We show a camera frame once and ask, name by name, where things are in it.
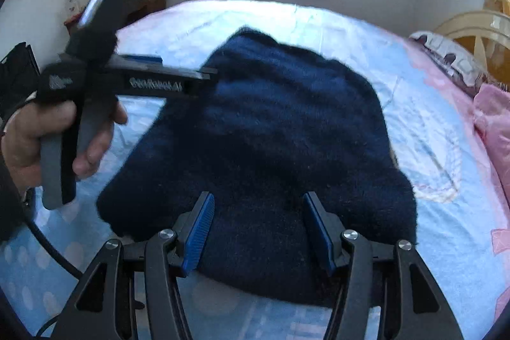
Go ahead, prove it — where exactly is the black folding chair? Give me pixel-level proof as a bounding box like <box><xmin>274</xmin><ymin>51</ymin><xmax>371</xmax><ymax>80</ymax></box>
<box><xmin>0</xmin><ymin>42</ymin><xmax>40</xmax><ymax>121</ymax></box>

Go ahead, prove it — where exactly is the pink folded quilt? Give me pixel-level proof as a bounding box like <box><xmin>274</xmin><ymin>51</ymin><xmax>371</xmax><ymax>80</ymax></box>
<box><xmin>474</xmin><ymin>84</ymin><xmax>510</xmax><ymax>199</ymax></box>

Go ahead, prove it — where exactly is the dark wooden desk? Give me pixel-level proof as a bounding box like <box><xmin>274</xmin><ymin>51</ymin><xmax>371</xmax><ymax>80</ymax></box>
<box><xmin>63</xmin><ymin>0</ymin><xmax>167</xmax><ymax>35</ymax></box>

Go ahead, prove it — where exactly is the white card on desk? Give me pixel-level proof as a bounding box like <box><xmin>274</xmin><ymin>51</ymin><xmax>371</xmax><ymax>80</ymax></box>
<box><xmin>65</xmin><ymin>0</ymin><xmax>83</xmax><ymax>20</ymax></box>

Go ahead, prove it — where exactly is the navy patterned knit sweater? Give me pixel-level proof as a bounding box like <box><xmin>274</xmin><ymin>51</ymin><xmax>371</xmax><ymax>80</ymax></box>
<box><xmin>97</xmin><ymin>28</ymin><xmax>417</xmax><ymax>306</ymax></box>

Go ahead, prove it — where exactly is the blue pink bed sheet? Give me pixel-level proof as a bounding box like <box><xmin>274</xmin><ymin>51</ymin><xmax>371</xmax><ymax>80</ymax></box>
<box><xmin>1</xmin><ymin>0</ymin><xmax>509</xmax><ymax>339</ymax></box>

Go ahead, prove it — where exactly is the person's left hand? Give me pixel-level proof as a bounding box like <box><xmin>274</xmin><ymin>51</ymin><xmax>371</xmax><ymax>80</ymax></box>
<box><xmin>0</xmin><ymin>99</ymin><xmax>130</xmax><ymax>198</ymax></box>

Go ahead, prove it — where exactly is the white patterned pillow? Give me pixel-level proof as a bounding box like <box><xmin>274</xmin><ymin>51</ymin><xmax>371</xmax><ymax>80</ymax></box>
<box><xmin>409</xmin><ymin>31</ymin><xmax>489</xmax><ymax>96</ymax></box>

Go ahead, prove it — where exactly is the cream wooden headboard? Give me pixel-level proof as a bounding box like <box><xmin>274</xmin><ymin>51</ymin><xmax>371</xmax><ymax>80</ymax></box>
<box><xmin>434</xmin><ymin>10</ymin><xmax>510</xmax><ymax>84</ymax></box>

